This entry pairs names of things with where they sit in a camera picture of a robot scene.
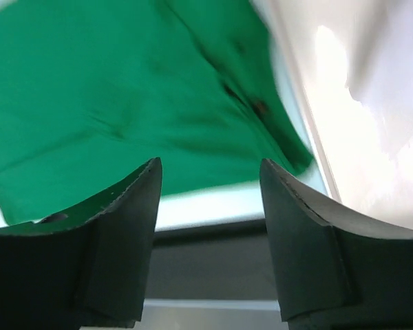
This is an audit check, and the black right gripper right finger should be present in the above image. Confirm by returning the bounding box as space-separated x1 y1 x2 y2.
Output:
260 159 413 329

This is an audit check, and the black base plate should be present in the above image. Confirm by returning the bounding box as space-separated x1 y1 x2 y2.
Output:
145 219 277 300

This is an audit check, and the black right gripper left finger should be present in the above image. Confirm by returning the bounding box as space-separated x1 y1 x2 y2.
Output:
0 158 162 329

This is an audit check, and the green t shirt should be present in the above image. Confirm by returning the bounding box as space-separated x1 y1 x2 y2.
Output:
0 1 314 226

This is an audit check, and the white tray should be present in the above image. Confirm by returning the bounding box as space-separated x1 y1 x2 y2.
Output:
255 1 413 229

